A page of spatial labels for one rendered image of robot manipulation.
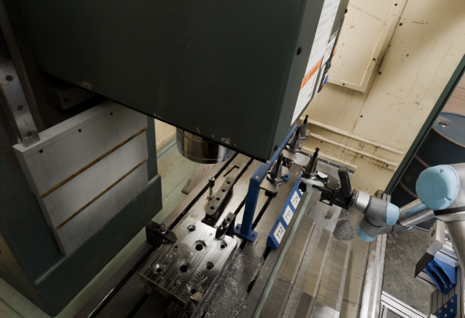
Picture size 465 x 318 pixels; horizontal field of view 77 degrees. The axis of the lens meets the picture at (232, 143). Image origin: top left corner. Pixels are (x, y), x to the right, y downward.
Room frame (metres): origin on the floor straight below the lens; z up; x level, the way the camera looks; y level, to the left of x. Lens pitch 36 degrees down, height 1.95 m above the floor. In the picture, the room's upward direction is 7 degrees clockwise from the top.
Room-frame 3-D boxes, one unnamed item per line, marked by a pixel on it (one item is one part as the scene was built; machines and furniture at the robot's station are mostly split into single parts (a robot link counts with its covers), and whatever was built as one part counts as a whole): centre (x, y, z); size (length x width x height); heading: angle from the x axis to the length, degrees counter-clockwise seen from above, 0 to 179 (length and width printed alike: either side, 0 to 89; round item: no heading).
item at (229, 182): (0.94, 0.02, 0.93); 0.26 x 0.05 x 0.06; 162
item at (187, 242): (0.60, 0.09, 0.96); 0.29 x 0.23 x 0.05; 157
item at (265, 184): (0.78, -0.15, 1.21); 0.07 x 0.05 x 0.01; 67
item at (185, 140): (0.62, 0.07, 1.54); 0.16 x 0.16 x 0.12
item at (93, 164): (0.80, 0.48, 1.16); 0.48 x 0.05 x 0.51; 157
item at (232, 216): (0.75, -0.01, 0.97); 0.13 x 0.03 x 0.15; 157
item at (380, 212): (0.77, -0.58, 1.17); 0.11 x 0.08 x 0.09; 67
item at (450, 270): (0.74, -0.95, 0.86); 0.09 x 0.09 x 0.09; 61
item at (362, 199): (0.81, -0.51, 1.17); 0.08 x 0.05 x 0.08; 157
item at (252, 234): (0.80, -0.10, 1.05); 0.10 x 0.05 x 0.30; 67
